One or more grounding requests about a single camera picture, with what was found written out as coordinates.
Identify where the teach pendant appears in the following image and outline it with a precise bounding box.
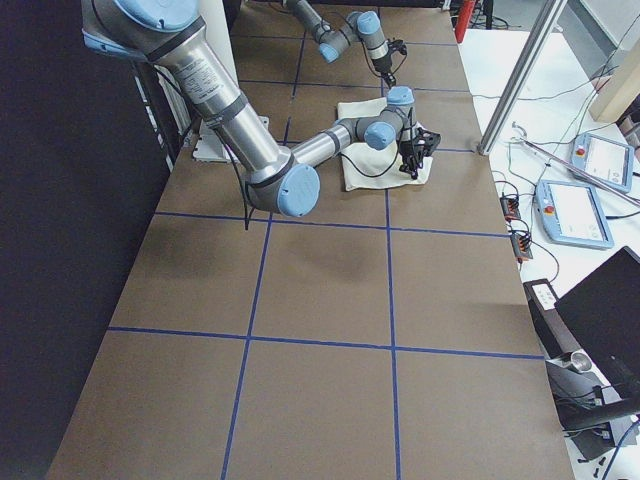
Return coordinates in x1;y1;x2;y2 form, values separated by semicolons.
571;133;634;194
534;180;614;250

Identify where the white pedestal base plate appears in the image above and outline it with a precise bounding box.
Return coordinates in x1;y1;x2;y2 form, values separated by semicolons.
195;112;279;170

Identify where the right black braided cable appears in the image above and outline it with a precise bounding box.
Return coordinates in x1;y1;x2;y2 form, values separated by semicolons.
214;109;416;231

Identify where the black stand base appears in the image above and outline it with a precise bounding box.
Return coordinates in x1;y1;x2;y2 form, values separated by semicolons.
555;386;639;461

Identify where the upper orange black connector block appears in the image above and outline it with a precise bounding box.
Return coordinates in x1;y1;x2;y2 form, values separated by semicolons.
500;196;521;222

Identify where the metal rod with hook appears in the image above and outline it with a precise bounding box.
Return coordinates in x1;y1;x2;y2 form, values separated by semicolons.
512;122;639;207

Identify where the black laptop screen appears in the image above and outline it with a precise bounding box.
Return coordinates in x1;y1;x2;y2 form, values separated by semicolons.
556;246;639;398

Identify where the cream long-sleeve cat shirt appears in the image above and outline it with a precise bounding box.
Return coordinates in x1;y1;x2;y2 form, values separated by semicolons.
337;97;433;192

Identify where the silver metal cup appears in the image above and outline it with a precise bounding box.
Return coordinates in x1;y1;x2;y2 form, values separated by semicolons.
568;351;593;374

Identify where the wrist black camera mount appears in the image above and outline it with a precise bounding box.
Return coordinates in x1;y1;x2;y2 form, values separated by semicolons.
414;127;441;158
387;39;408;56

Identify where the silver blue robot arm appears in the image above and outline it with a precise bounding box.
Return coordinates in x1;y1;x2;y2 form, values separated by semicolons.
81;1;441;217
282;0;408;88

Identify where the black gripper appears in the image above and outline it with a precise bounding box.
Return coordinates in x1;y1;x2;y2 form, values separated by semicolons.
399;136;426;180
371;50;397;86

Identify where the orange black connector block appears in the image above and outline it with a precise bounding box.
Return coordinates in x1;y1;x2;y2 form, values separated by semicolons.
510;231;533;263
500;196;521;222

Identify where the upper teach pendant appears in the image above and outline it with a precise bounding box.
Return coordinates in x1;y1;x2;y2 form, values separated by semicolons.
571;133;634;194

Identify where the lower teach pendant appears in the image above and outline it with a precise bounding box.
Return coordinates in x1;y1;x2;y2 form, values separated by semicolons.
534;180;614;250

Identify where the lower orange black connector block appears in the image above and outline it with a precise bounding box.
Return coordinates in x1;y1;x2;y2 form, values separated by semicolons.
510;231;533;263

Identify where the red cylinder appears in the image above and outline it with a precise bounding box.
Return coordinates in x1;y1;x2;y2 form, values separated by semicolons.
454;0;476;44

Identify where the wooden beam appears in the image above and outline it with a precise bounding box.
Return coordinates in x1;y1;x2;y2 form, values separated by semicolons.
590;43;640;123

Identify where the black box with white label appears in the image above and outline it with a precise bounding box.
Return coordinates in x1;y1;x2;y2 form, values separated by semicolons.
523;279;582;359

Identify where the aluminium frame post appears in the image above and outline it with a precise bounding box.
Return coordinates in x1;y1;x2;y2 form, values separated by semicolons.
477;0;568;156

